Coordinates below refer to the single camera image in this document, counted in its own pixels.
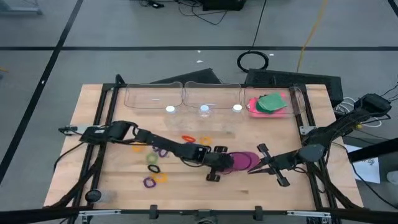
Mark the clear plastic bin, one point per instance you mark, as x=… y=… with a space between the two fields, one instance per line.
x=149 y=96
x=297 y=99
x=214 y=96

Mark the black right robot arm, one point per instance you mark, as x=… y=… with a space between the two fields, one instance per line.
x=342 y=124

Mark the white object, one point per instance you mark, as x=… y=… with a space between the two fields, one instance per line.
x=393 y=178

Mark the green coil wristband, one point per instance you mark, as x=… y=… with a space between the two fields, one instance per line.
x=146 y=158

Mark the black flat panel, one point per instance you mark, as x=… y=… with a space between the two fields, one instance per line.
x=192 y=77

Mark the silver frame bracket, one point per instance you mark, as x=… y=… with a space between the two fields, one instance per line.
x=99 y=212
x=308 y=213

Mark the magenta cloth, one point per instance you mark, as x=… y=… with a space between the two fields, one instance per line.
x=245 y=161

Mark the purple coil wristband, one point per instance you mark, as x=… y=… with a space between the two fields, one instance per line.
x=144 y=182
x=154 y=149
x=168 y=152

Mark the yellow-orange coil wristband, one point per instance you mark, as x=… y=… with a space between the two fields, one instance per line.
x=201 y=142
x=133 y=149
x=166 y=177

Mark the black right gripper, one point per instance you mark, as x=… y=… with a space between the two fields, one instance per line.
x=286 y=161

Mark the black table clamp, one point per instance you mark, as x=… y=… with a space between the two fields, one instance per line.
x=258 y=213
x=153 y=211

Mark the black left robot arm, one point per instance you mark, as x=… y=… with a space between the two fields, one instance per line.
x=168 y=144

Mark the pink cloth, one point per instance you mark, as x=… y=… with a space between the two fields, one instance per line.
x=267 y=114

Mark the black round disc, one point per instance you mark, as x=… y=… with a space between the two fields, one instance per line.
x=93 y=196

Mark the black perforated case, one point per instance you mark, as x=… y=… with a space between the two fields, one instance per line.
x=311 y=81

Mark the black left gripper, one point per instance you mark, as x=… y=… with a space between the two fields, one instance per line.
x=219 y=163

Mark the black beam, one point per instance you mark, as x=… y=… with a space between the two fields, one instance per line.
x=373 y=151

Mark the clear bottle white cap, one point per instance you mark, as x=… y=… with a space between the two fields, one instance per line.
x=204 y=108
x=170 y=108
x=237 y=107

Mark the black metal table frame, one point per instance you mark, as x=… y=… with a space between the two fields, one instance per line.
x=37 y=214

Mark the grey metal base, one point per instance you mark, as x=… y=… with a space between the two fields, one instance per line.
x=18 y=11

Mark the light green cloth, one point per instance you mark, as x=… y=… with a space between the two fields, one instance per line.
x=273 y=101

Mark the black box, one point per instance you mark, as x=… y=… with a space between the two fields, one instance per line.
x=224 y=4

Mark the dark green cloth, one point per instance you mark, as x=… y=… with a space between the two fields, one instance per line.
x=262 y=109

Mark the black power adapter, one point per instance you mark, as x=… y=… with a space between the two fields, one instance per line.
x=156 y=4

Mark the red-orange coil wristband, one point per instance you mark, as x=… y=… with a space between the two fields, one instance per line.
x=183 y=137

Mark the white paper sheet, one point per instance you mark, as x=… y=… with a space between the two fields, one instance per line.
x=367 y=171

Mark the black coil wristband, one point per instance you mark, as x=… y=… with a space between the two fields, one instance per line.
x=148 y=168

